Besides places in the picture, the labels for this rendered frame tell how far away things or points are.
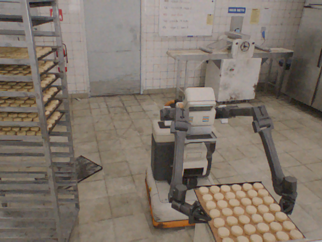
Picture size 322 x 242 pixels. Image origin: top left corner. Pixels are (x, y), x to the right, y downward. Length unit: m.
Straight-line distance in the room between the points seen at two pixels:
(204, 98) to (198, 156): 0.51
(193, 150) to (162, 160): 0.40
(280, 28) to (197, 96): 5.03
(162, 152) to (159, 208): 0.47
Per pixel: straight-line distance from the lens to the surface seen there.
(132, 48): 5.48
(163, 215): 2.43
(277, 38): 6.85
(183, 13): 5.66
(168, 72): 5.75
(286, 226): 1.46
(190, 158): 2.23
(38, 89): 1.65
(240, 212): 1.44
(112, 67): 5.49
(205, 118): 2.09
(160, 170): 2.55
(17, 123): 1.81
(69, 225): 2.48
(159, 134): 2.35
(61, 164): 2.38
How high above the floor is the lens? 1.85
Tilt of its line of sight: 24 degrees down
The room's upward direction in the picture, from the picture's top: 2 degrees clockwise
